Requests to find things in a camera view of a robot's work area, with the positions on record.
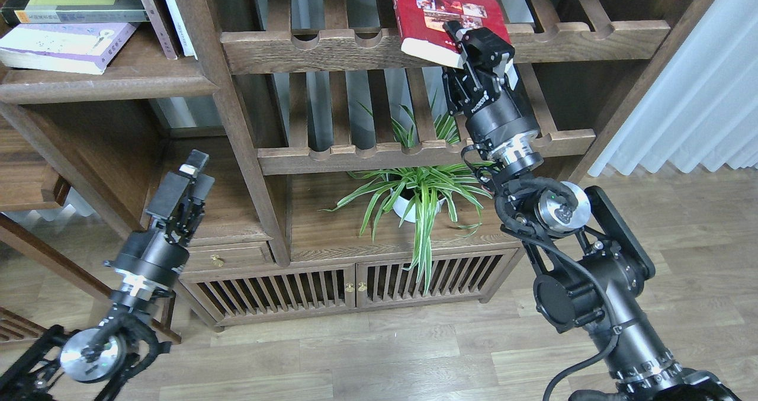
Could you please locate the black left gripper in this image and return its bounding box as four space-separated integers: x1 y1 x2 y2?
108 149 216 298

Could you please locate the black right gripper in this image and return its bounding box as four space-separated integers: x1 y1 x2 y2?
443 21 541 159

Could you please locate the red cover book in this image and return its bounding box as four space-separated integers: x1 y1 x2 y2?
394 0 510 68

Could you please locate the pale lavender cover book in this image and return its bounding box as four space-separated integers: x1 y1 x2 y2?
1 23 139 75

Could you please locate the black yellow-green cover book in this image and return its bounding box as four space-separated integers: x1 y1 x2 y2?
2 0 149 26

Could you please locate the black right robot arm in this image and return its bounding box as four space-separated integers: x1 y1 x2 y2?
443 20 737 400

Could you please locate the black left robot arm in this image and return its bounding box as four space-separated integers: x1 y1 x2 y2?
2 149 215 400

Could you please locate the dark wooden bookshelf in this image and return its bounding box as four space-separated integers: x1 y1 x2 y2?
0 0 733 333

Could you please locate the white spine upright book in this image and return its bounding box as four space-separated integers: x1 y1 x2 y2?
165 0 197 57

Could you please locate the wooden side furniture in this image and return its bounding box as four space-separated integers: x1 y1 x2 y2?
0 120 181 347

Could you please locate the green spider plant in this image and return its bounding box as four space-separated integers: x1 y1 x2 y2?
332 163 492 292

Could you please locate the white plant pot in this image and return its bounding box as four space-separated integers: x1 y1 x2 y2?
392 190 446 227

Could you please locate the white pleated curtain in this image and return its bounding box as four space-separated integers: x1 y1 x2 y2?
588 0 757 177

